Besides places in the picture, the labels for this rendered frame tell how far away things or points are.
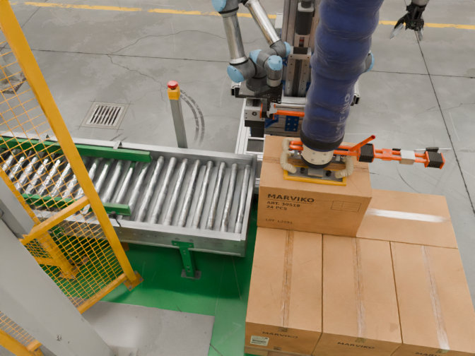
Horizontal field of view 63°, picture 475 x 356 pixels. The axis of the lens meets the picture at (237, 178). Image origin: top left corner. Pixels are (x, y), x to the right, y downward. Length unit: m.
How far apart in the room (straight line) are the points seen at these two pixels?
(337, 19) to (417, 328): 1.58
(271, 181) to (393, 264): 0.87
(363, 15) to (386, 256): 1.41
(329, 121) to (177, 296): 1.62
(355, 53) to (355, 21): 0.13
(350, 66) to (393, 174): 2.05
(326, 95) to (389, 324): 1.23
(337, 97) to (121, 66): 3.39
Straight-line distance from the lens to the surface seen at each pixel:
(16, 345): 2.71
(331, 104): 1.82
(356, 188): 2.19
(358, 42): 1.67
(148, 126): 3.93
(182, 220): 2.48
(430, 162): 2.26
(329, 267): 2.35
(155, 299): 2.86
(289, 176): 2.13
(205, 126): 3.84
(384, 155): 2.19
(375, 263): 2.43
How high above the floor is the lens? 2.59
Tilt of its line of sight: 50 degrees down
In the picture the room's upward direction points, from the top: 1 degrees counter-clockwise
